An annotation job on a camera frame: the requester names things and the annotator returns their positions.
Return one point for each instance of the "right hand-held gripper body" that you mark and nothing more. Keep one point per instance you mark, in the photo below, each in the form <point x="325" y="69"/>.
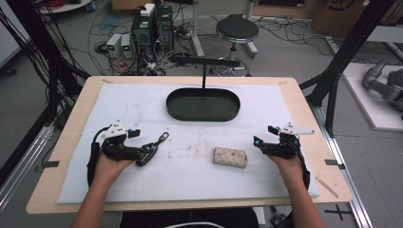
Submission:
<point x="285" y="147"/>

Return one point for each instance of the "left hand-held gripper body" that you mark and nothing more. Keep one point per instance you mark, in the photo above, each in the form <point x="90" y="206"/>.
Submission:
<point x="118" y="150"/>

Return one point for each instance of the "person's left hand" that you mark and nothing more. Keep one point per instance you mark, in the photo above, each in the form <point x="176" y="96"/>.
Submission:
<point x="109" y="171"/>

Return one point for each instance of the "person's right hand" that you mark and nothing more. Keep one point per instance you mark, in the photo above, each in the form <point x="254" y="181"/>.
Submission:
<point x="290" y="171"/>

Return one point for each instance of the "beige quilted wallet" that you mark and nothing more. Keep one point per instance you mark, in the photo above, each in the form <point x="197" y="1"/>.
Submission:
<point x="230" y="157"/>

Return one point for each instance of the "black tape strip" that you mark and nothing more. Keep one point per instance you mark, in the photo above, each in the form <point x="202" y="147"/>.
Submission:
<point x="334" y="163"/>
<point x="50" y="164"/>

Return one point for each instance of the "white foam mat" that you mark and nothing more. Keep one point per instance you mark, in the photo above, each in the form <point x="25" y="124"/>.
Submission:
<point x="190" y="177"/>

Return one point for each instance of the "thin wooden stick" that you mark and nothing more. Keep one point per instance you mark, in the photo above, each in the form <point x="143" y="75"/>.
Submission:
<point x="327" y="187"/>

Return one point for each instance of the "black oval tray with stand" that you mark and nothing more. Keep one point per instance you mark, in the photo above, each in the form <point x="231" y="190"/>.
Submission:
<point x="202" y="106"/>

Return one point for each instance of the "black tape cross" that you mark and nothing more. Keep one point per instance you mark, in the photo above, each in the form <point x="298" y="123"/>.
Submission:
<point x="339" y="212"/>

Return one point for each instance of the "person's black clothing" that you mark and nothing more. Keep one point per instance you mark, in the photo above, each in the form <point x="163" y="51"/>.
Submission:
<point x="190" y="220"/>

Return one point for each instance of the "grey power supply unit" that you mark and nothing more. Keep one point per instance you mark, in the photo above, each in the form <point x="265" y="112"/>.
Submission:
<point x="114" y="44"/>
<point x="126" y="44"/>

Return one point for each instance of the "white platform board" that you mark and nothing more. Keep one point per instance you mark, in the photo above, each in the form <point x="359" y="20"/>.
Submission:
<point x="364" y="104"/>

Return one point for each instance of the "black computer tower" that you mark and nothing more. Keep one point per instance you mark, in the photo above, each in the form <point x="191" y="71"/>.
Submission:
<point x="164" y="27"/>
<point x="143" y="36"/>

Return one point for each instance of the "black round stool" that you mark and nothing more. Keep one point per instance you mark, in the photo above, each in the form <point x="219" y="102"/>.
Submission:
<point x="237" y="29"/>

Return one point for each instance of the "white table leg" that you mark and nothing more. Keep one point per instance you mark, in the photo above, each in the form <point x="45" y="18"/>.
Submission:
<point x="197" y="31"/>

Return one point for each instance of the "white box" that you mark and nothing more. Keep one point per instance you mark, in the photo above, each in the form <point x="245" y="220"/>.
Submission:
<point x="147" y="9"/>

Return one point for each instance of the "brown cardboard box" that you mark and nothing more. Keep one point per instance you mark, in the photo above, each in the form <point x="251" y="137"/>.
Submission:
<point x="342" y="15"/>

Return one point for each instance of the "round white table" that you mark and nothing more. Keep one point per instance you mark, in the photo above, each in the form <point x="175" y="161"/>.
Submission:
<point x="63" y="6"/>

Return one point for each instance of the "aluminium rail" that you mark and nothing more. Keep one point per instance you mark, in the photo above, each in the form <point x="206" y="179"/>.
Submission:
<point x="345" y="177"/>
<point x="22" y="164"/>

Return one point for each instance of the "black metal frame post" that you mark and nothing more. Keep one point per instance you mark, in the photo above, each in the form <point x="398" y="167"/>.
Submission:
<point x="345" y="53"/>
<point x="38" y="47"/>

